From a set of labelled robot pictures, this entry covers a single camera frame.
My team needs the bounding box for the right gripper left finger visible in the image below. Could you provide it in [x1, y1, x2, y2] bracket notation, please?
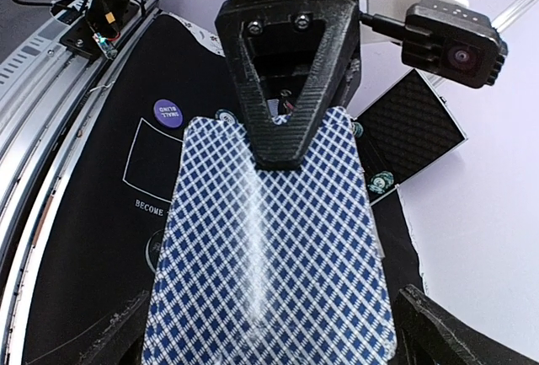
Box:
[77, 291, 150, 364]

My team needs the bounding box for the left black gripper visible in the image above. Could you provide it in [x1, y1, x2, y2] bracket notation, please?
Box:
[216, 0, 360, 170]

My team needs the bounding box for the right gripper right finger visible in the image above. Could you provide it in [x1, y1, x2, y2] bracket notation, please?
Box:
[392, 285, 536, 365]

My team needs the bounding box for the green white poker chip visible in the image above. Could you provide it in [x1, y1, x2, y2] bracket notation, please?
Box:
[215, 109, 238, 124]

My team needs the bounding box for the blue playing card deck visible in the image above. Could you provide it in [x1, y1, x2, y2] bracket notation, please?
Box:
[141, 107, 397, 364]

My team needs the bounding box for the aluminium poker chip case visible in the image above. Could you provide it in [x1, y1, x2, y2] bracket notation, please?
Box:
[351, 69, 467, 204]

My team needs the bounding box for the black poker mat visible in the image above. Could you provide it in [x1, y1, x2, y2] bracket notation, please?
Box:
[20, 13, 424, 365]

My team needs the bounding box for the green chip stack in case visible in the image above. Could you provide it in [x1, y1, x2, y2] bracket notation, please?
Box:
[367, 170, 396, 196]

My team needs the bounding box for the purple small blind button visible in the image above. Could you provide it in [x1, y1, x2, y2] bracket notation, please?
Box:
[153, 99, 184, 129]

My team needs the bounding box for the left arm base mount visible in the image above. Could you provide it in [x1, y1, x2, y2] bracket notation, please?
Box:
[60, 0, 146, 62]

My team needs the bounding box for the aluminium front rail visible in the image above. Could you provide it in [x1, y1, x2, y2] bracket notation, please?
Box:
[1, 0, 160, 359]

